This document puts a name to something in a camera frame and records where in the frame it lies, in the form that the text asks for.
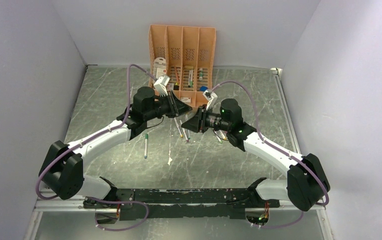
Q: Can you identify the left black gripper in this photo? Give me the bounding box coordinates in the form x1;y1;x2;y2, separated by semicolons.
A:
145;90;192;121

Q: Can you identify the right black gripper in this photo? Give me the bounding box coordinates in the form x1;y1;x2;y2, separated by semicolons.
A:
182;104;231;134

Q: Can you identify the yellow cap purple tip pen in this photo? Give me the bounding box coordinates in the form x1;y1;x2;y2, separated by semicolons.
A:
179;119;189;143

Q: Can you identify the pink cap yellow tip pen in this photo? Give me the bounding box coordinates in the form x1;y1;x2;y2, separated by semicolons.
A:
174;118;183;138

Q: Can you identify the green cap pen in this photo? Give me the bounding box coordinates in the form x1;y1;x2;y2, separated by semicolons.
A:
144;133;149;159

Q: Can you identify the green tip pen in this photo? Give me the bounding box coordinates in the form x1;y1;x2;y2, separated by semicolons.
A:
216;135;228;143

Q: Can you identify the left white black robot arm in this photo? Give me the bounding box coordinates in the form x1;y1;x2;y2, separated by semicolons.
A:
38;86;192;208

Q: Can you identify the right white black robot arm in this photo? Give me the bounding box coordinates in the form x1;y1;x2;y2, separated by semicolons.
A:
181;98;330;212

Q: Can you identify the small white box in organizer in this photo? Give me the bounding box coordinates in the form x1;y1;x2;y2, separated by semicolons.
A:
180;97;191;103

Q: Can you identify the blue object in organizer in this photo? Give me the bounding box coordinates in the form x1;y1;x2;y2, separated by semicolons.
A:
199;86;208;92

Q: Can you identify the white packet in organizer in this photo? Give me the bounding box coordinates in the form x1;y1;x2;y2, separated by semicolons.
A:
153;57;167;79

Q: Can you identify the orange desk organizer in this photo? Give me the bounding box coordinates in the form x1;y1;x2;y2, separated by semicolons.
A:
148;25;216;108

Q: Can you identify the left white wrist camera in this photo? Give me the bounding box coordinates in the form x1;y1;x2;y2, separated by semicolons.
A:
153;74;170;97

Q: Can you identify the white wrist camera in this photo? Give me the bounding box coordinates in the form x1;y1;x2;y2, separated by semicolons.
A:
153;74;170;97
203;89;218;110

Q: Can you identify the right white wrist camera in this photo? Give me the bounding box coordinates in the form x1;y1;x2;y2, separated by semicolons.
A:
203;89;218;110

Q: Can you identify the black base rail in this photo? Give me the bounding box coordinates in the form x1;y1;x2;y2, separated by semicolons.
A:
83;188;280;221

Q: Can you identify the aluminium frame rail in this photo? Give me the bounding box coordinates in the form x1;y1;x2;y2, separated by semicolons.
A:
270;67;327;213

